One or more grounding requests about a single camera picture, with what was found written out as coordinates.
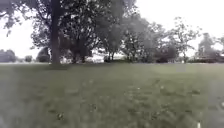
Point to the large tree with thick trunk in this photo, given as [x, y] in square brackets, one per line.
[55, 40]

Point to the row of trees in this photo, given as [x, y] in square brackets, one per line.
[133, 36]

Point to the green grass lawn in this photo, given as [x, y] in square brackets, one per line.
[110, 96]

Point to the small dark bush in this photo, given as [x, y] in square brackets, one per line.
[28, 59]

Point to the distant clump of trees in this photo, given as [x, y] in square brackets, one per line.
[6, 56]

